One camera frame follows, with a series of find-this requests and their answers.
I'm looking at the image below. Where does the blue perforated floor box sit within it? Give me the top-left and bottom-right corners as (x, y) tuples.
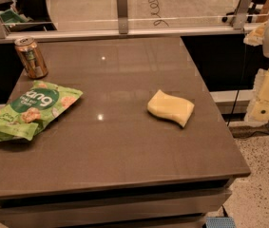
(205, 217), (236, 228)

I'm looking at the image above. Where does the black coiled cable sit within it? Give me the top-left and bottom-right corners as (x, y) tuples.
(141, 0), (170, 28)

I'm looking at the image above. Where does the green plastic bin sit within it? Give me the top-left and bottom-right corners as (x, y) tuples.
(0, 9), (30, 32)

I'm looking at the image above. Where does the black hanging cable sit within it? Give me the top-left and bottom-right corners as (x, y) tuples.
(226, 43), (248, 127)

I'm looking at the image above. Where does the yellow sponge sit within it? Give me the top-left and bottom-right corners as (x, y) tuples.
(147, 90), (195, 127)

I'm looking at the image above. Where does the clear acrylic barrier panel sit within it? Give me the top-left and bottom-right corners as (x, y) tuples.
(0, 0), (269, 35)

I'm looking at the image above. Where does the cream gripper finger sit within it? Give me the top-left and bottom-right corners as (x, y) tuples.
(244, 69), (269, 123)

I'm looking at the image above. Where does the right metal railing bracket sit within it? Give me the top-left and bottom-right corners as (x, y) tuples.
(231, 0), (252, 29)

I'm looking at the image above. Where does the gold soda can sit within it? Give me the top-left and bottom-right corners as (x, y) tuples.
(14, 37), (48, 79)

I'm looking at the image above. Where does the green rice chip bag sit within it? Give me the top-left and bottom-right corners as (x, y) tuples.
(0, 80), (83, 142)

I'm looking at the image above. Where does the middle metal railing bracket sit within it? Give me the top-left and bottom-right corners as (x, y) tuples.
(116, 0), (128, 34)

